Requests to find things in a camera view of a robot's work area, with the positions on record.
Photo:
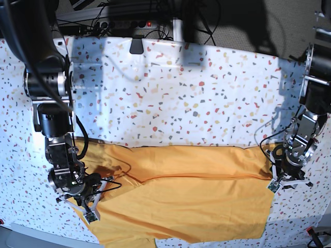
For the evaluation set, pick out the yellow T-shirt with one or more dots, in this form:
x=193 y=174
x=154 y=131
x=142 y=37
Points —
x=194 y=193

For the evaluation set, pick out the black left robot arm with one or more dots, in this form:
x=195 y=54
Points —
x=299 y=141

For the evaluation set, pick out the white terrazzo pattern tablecloth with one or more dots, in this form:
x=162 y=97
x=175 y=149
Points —
x=174 y=94

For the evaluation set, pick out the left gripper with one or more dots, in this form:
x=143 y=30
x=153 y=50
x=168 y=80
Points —
x=289 y=162

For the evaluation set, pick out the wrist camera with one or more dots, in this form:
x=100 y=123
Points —
x=92 y=216
x=274 y=186

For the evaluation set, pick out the black table clamp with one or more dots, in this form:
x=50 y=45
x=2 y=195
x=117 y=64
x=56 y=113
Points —
x=136 y=47

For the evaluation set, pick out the white power strip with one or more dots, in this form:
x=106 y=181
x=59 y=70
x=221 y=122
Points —
x=127 y=24

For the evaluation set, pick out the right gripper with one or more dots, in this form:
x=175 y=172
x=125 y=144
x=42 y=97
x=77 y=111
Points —
x=68 y=173

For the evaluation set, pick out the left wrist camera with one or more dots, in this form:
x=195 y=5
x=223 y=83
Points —
x=274 y=186

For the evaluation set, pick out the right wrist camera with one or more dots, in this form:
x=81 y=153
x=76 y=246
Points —
x=92 y=216

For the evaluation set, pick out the aluminium frame post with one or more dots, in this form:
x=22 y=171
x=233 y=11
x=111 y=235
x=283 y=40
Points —
x=177 y=25

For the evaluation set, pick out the red black clamp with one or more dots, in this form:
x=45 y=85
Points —
x=314 y=239

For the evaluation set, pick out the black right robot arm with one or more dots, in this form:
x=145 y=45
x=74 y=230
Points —
x=47 y=81

